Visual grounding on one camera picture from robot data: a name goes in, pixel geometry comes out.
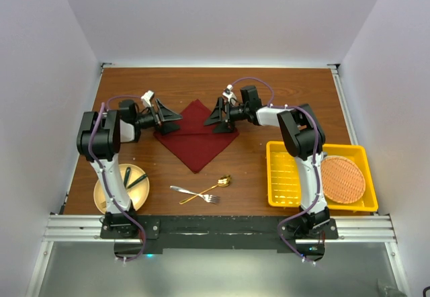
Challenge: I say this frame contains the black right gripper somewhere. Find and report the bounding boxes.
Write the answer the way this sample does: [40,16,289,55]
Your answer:
[204,97,249,134]

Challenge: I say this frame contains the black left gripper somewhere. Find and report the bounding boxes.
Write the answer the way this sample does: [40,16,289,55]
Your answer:
[133,99,181,135]

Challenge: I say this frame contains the dark red cloth napkin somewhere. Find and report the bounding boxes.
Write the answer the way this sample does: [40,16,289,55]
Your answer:
[154,99,239,173]

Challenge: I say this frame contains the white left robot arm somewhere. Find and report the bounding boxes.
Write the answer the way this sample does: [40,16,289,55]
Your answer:
[77,95,183,238]

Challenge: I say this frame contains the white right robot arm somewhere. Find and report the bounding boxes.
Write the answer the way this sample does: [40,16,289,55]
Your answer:
[204,85,330,239]

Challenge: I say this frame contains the gold spoon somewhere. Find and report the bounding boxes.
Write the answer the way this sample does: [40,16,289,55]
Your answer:
[200,175,232,194]

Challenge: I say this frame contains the silver fork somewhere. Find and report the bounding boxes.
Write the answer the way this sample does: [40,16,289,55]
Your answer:
[170,185,220,205]

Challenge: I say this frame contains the yellow plastic tray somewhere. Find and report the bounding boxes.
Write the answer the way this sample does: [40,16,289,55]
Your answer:
[266,141,379,212]

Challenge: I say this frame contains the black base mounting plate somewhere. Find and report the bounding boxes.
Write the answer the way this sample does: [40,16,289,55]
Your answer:
[99,214,339,261]

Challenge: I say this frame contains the orange woven round mat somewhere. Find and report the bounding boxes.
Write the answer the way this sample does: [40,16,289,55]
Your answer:
[321,156,366,204]

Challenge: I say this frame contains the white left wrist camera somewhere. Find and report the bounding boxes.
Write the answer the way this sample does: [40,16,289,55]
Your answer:
[140,90,155,108]

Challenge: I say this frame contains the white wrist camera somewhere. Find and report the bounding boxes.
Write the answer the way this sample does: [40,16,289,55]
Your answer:
[222,85,237,105]
[140,90,155,108]

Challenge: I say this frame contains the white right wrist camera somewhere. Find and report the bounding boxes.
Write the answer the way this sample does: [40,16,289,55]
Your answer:
[222,85,237,105]

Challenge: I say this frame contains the green handled gold utensil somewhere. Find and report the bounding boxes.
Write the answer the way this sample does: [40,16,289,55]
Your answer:
[123,167,131,187]
[126,173,147,189]

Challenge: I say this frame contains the aluminium right side rail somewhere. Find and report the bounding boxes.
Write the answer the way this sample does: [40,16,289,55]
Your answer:
[327,64,358,145]

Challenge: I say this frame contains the aluminium rail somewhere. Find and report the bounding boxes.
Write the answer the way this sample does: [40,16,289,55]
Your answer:
[327,64,358,145]
[42,215,397,243]

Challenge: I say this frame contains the aluminium front rail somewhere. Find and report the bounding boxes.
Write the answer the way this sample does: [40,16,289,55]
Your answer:
[42,215,397,243]

